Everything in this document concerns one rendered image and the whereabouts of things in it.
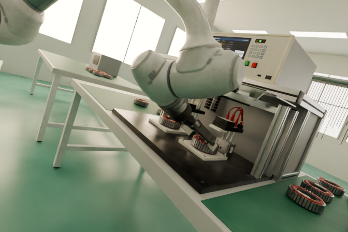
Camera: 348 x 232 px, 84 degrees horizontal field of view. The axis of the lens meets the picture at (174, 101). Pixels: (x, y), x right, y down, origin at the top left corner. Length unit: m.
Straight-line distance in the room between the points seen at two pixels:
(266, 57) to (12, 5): 0.93
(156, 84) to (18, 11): 0.56
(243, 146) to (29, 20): 1.01
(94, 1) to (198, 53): 5.06
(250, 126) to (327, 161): 6.20
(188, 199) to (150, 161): 0.18
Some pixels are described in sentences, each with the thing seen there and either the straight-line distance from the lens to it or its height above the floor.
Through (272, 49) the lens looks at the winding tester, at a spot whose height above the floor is 1.26.
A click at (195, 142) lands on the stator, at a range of 0.78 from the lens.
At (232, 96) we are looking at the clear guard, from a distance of 0.59.
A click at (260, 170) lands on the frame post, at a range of 0.80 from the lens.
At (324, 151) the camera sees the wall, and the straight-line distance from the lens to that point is 7.15.
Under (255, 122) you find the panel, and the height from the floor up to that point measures 0.95.
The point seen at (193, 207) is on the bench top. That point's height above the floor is 0.73.
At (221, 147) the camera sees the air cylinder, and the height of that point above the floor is 0.79.
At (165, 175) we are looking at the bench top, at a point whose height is 0.74.
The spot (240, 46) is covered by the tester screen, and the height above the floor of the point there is 1.25.
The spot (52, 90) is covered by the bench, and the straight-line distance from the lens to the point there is 2.15.
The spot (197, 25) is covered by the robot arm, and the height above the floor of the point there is 1.14.
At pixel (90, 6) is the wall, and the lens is 5.39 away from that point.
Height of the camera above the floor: 1.00
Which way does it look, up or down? 6 degrees down
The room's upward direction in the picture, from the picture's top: 20 degrees clockwise
